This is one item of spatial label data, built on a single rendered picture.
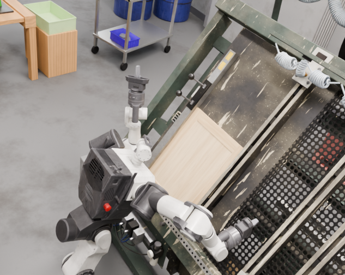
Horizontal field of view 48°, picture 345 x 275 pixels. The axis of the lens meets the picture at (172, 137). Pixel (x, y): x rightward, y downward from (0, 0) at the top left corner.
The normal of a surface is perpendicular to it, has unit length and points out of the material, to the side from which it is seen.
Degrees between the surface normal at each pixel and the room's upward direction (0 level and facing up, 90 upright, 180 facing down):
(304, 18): 90
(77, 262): 64
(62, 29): 90
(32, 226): 0
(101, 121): 0
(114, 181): 91
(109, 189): 90
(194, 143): 56
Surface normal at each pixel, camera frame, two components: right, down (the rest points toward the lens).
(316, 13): -0.83, 0.22
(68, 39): 0.67, 0.55
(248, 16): -0.57, -0.23
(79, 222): -0.14, -0.62
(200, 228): 0.34, -0.11
